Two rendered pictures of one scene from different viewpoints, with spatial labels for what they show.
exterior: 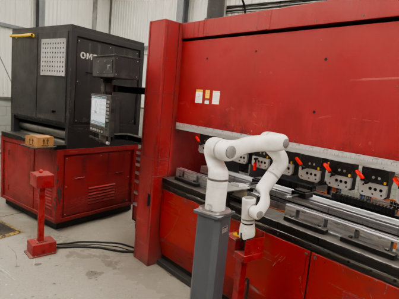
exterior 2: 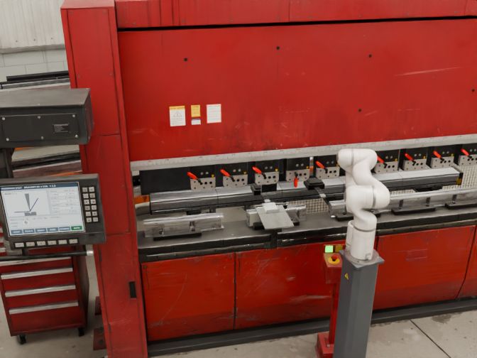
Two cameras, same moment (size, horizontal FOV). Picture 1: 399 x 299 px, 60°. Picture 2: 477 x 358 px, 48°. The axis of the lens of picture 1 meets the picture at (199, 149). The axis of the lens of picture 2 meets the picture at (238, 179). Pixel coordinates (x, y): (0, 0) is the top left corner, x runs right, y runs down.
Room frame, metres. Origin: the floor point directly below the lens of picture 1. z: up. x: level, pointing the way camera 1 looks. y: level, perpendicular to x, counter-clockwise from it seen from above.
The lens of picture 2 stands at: (1.21, 2.37, 2.67)
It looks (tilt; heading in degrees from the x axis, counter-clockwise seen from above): 26 degrees down; 301
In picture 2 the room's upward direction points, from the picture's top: straight up
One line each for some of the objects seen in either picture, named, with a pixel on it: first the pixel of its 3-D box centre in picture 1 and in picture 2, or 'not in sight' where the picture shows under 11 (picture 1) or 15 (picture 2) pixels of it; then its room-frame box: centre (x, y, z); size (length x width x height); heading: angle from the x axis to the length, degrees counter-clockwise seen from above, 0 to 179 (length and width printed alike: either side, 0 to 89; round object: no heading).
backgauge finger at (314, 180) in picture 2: (297, 193); (317, 187); (2.48, -0.75, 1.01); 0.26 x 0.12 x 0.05; 133
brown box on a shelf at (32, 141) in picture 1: (38, 140); not in sight; (3.62, 1.72, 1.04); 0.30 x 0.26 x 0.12; 55
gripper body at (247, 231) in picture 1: (247, 229); not in sight; (2.07, -0.35, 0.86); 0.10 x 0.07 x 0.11; 124
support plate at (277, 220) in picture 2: (229, 187); (274, 217); (2.55, -0.25, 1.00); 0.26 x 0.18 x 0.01; 133
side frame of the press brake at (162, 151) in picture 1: (183, 145); (112, 186); (3.49, 0.17, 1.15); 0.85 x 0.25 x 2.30; 133
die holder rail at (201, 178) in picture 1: (195, 178); (184, 224); (3.06, 0.01, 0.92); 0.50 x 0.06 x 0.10; 43
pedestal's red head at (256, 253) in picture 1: (244, 241); (340, 263); (2.13, -0.34, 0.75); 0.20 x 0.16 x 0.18; 34
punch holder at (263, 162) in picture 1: (263, 156); (296, 167); (2.52, -0.48, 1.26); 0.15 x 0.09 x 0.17; 43
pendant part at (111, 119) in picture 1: (105, 114); (55, 209); (3.15, 0.89, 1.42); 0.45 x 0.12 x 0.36; 39
